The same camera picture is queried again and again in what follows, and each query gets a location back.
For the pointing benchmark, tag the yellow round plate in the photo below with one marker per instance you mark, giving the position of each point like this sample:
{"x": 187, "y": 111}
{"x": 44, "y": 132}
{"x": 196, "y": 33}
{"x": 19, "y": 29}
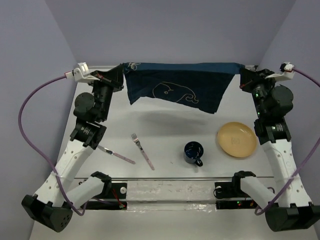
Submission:
{"x": 237, "y": 139}

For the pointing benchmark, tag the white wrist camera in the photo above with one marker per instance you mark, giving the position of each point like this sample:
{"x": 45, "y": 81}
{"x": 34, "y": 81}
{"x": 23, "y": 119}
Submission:
{"x": 81, "y": 74}
{"x": 286, "y": 73}

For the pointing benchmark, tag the pink-handled metal fork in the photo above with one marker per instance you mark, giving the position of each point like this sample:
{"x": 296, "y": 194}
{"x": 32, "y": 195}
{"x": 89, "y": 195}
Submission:
{"x": 138, "y": 144}

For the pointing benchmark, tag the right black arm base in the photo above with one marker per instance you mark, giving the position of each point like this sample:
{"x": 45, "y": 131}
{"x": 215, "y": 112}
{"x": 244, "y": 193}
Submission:
{"x": 227, "y": 198}

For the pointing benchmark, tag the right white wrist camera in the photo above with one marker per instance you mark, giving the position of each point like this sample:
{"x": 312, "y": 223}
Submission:
{"x": 286, "y": 73}

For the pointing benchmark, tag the dark blue patterned mug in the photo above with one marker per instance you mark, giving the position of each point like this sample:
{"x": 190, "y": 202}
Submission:
{"x": 192, "y": 153}

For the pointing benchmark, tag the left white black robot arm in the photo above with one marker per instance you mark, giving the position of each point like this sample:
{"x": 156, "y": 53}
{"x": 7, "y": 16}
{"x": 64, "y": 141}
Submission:
{"x": 53, "y": 204}

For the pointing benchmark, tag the dark blue fish-print cloth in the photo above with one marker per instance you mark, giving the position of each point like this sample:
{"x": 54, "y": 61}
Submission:
{"x": 196, "y": 85}

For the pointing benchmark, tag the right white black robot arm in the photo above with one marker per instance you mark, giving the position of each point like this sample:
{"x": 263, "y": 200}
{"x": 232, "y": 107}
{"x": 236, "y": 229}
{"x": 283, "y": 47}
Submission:
{"x": 290, "y": 208}

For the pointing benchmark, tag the pink-handled metal knife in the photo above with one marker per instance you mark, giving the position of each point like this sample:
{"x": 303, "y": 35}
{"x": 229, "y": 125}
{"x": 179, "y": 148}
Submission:
{"x": 112, "y": 153}

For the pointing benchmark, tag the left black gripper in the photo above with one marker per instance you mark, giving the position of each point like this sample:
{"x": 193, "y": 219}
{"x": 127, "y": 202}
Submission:
{"x": 113, "y": 78}

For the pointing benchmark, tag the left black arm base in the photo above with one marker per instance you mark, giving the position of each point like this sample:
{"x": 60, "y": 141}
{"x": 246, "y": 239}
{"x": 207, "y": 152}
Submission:
{"x": 113, "y": 199}

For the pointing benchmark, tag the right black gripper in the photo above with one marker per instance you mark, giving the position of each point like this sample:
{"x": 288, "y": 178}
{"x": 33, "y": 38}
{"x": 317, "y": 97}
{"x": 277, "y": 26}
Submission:
{"x": 249, "y": 77}

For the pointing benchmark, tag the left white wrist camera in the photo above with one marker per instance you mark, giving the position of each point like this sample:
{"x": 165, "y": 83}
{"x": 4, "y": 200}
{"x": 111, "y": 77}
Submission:
{"x": 81, "y": 74}

